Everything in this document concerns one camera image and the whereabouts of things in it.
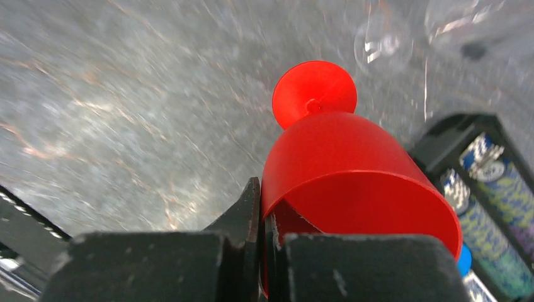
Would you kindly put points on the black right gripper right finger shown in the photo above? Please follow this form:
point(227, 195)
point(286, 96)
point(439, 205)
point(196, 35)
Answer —
point(359, 268)

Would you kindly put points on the clear wine glass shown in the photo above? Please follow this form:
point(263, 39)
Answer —
point(465, 30)

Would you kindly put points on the red wine glass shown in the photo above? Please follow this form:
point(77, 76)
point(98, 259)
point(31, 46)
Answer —
point(332, 172)

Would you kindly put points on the black poker chip case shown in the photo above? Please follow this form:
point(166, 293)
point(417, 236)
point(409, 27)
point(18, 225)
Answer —
point(471, 160)

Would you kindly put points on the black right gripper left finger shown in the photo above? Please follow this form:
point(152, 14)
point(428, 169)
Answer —
point(218, 263)

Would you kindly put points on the blue round dealer chip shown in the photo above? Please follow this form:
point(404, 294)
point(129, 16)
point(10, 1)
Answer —
point(464, 262)

